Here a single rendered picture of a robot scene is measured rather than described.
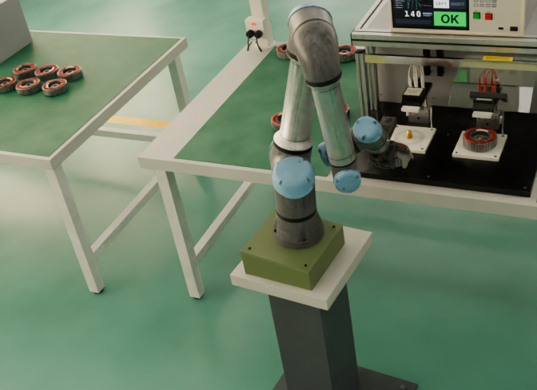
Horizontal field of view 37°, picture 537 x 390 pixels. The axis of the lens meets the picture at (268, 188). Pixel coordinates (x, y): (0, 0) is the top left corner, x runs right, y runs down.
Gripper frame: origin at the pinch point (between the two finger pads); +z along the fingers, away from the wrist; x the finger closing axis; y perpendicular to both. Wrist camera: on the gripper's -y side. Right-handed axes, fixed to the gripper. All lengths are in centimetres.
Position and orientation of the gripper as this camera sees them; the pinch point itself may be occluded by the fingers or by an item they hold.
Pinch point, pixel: (392, 153)
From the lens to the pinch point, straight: 261.1
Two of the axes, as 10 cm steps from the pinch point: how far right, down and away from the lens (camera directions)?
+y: -2.1, 9.6, -1.6
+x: 9.1, 1.3, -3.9
